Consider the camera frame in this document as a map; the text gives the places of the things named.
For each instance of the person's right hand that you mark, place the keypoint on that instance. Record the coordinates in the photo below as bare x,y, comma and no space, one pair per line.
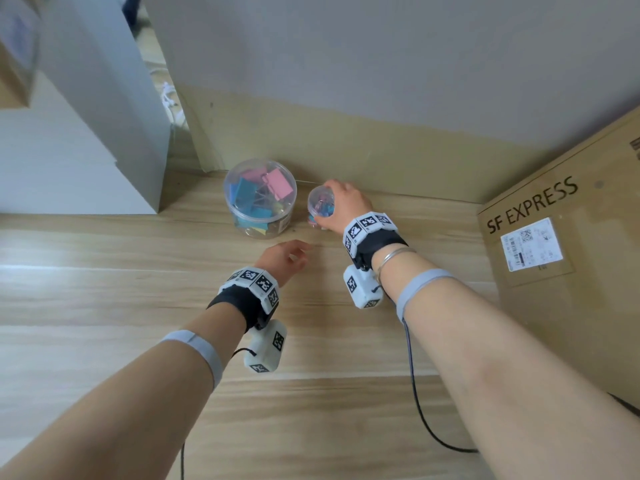
350,207

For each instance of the person's left hand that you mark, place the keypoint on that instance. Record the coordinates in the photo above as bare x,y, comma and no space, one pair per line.
282,259

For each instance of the small clear plastic jar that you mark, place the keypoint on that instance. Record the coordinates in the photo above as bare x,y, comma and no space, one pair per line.
314,217

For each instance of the large yellow binder clip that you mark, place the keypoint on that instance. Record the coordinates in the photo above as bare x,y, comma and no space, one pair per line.
260,229

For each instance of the large clear plastic jar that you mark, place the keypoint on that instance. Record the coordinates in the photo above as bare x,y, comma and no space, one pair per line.
285,222

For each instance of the large teal binder clip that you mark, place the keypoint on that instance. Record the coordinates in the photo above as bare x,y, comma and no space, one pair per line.
255,217

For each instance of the large blue binder clip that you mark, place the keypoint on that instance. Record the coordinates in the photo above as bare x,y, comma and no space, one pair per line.
246,194

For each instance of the grey forearm band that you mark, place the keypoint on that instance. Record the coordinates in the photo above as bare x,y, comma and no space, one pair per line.
420,287
197,349

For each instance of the person's left forearm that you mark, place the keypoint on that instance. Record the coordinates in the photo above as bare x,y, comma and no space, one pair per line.
100,419

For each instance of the person's right forearm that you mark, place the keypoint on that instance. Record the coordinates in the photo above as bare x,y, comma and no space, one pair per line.
525,394

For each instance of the marker tag wristband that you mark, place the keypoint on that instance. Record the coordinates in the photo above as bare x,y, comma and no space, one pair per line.
367,224
260,284

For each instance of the grey and tan partition board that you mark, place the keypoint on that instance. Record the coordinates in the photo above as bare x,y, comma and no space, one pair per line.
400,69

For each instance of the brown shipping box black logo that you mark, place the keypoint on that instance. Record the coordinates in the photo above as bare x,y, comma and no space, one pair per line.
575,269

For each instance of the white cardboard box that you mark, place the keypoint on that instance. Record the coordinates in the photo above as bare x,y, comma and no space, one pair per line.
75,144

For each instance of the brown box red dashed print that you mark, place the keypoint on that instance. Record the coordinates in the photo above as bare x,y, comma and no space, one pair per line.
15,54

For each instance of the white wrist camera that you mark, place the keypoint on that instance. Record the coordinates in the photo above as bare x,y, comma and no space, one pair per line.
265,349
362,289

